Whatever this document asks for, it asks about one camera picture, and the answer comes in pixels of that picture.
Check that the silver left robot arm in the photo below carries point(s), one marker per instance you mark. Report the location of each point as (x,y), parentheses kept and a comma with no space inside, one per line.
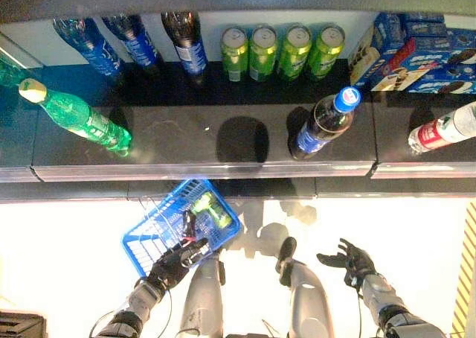
(137,304)

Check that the small water bottle red cap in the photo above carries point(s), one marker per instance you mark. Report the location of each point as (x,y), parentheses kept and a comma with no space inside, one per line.
(439,131)

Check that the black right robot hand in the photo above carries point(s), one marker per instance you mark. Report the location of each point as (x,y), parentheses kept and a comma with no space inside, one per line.
(359,263)

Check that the blue cream cookie box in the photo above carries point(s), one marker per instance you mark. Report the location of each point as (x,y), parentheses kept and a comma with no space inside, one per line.
(366,55)

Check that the dark cola bottle red cap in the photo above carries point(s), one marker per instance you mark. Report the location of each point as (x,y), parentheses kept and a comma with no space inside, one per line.
(189,222)

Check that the silver robot leg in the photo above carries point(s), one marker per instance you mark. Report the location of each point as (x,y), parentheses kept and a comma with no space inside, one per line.
(308,304)
(202,300)

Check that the black low display base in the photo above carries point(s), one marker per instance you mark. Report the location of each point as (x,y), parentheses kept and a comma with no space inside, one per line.
(18,325)

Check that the silver left robot leg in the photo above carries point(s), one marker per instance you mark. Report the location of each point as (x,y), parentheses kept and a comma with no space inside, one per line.
(202,300)

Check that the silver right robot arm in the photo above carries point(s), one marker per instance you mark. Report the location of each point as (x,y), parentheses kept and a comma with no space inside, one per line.
(390,308)

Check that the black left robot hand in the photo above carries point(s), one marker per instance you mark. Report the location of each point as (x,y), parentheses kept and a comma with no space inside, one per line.
(169,269)

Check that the blue plastic shopping basket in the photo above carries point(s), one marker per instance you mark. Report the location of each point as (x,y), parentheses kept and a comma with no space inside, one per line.
(145,248)

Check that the silver right robot leg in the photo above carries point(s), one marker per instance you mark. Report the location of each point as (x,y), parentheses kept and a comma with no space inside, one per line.
(308,304)

